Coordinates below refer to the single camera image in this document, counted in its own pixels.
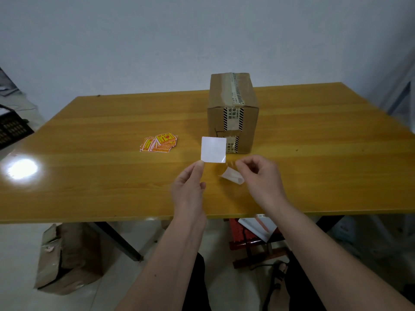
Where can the person's left hand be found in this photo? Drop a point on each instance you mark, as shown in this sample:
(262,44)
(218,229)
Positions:
(186,194)

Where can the person's right hand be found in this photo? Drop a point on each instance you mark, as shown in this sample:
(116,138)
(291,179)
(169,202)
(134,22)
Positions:
(264,182)

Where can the person's left thumb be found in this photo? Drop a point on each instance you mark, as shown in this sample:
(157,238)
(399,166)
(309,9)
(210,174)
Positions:
(195,170)

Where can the person's right thumb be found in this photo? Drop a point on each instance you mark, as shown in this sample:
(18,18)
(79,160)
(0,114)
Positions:
(245,169)

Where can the translucent peeled sticker film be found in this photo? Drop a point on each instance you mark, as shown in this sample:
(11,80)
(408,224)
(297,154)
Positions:
(233,176)

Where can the white square sticker sheet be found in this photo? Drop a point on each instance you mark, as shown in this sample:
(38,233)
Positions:
(214,148)

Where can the person's right forearm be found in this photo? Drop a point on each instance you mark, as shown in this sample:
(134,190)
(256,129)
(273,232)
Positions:
(324,262)

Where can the person's left forearm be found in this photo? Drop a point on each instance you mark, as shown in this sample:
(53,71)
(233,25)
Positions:
(168,265)

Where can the pile of red yellow stickers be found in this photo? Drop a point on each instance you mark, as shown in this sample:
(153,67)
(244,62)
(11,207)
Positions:
(160,143)

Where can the white paper booklet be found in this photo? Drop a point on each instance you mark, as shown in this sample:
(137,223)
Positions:
(259,227)

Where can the red wooden stool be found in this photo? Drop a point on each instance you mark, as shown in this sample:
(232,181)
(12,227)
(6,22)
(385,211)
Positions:
(241,238)

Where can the taped brown cardboard box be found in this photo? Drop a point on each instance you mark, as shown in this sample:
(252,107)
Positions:
(231,100)

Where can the black table leg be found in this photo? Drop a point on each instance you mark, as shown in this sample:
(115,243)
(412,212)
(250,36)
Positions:
(329,223)
(118,239)

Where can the person's black trousers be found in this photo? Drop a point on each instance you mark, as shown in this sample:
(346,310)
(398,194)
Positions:
(197,285)

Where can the person's black sandal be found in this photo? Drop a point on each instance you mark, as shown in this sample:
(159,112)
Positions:
(275,281)

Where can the open cardboard box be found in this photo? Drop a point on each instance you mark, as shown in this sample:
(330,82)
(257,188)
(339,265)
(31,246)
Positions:
(69,255)

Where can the black plastic crate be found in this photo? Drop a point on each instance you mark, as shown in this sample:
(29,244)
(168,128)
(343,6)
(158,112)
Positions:
(11,127)

